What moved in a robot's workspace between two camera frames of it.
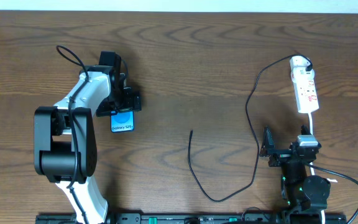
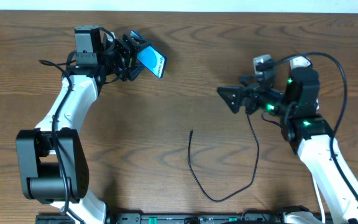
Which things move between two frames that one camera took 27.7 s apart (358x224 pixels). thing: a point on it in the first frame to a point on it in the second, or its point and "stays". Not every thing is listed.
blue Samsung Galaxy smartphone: x=122 y=121 to x=151 y=58
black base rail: x=192 y=218 stays
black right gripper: x=284 y=155 to x=247 y=97
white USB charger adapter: x=299 y=61 stays
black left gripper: x=124 y=106 to x=128 y=58
